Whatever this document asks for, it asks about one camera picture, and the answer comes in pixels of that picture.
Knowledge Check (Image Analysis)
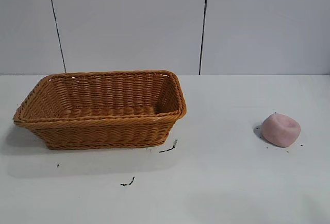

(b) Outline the brown woven wicker basket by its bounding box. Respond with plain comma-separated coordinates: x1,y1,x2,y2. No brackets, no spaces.
12,70,188,150

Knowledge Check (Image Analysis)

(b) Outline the pink peach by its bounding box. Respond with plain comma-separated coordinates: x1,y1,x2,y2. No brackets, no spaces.
260,113,302,148

